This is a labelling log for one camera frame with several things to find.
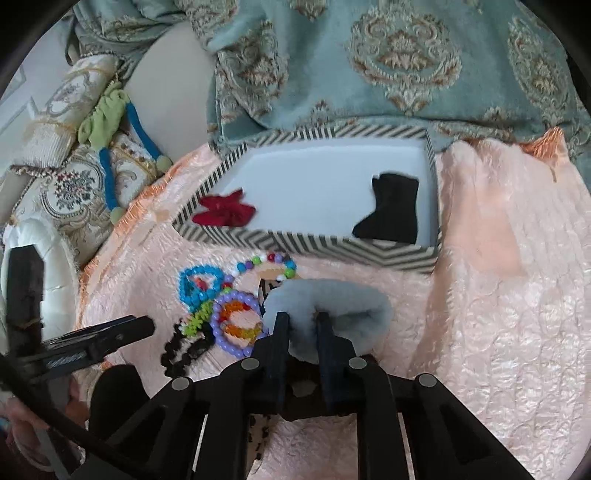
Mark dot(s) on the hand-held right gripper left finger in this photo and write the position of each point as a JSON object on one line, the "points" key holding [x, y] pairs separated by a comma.
{"points": [[278, 341]]}

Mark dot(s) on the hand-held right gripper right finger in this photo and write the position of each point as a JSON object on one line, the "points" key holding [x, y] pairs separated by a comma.
{"points": [[328, 355]]}

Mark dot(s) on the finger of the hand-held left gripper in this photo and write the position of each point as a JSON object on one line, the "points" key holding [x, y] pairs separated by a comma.
{"points": [[120, 333], [69, 361]]}

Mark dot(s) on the pale blue fluffy scrunchie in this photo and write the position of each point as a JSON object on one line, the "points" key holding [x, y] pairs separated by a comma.
{"points": [[355, 314]]}

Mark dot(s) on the black scrunchie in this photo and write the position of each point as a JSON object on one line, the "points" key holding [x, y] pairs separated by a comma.
{"points": [[180, 355]]}

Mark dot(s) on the leopard print bow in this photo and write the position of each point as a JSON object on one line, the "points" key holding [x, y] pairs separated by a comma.
{"points": [[258, 438]]}

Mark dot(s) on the striped shallow box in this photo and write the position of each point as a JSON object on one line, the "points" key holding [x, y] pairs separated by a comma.
{"points": [[314, 184]]}

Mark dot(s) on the person's left hand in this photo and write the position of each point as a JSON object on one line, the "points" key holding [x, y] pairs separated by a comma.
{"points": [[27, 429]]}

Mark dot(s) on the white cushion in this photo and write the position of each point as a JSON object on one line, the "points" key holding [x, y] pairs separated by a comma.
{"points": [[55, 277]]}

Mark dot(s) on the embroidered flat pillow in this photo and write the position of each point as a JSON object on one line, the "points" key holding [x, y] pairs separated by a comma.
{"points": [[69, 194]]}

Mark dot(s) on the red bow hair clip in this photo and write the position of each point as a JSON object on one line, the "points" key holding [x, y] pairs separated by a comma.
{"points": [[221, 212]]}

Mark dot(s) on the black velvet hair accessory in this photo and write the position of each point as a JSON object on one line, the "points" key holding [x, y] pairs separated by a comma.
{"points": [[392, 207]]}

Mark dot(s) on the peach quilted blanket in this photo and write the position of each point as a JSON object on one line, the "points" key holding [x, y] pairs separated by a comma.
{"points": [[485, 277]]}

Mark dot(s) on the embroidered bolster pillow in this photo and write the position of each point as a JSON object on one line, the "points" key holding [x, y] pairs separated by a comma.
{"points": [[64, 106]]}

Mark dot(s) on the green and blue plush toy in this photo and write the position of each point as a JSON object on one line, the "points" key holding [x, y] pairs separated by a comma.
{"points": [[108, 110]]}

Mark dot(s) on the teal floral patterned pillow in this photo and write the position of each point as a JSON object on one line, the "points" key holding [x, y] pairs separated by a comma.
{"points": [[323, 69]]}

